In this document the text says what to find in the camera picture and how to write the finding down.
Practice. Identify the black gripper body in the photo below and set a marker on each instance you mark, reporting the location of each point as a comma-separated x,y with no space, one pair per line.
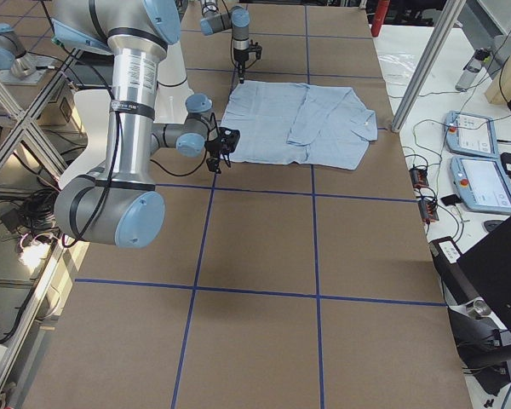
240,57
216,150

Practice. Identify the aluminium frame post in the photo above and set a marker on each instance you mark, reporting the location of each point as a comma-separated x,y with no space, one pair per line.
440,33

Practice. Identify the lower teach pendant tablet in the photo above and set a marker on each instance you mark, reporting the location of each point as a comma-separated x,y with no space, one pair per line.
481,184

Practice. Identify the light blue button-up shirt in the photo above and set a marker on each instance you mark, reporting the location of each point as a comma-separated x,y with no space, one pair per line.
285,123

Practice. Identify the upper teach pendant tablet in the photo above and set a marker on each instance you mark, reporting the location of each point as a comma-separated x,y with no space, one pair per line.
471,134

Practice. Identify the red cylinder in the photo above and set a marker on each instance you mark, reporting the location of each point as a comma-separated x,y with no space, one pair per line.
379,17

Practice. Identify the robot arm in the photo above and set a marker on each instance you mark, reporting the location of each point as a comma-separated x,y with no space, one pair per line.
116,203
236,20

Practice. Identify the clear water bottle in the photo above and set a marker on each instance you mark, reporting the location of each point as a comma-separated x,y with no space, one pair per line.
472,69

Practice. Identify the teach pendant tablet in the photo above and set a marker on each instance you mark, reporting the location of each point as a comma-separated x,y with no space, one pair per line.
471,134
481,184

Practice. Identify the clear plastic bag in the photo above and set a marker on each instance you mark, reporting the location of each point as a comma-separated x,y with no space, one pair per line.
397,67

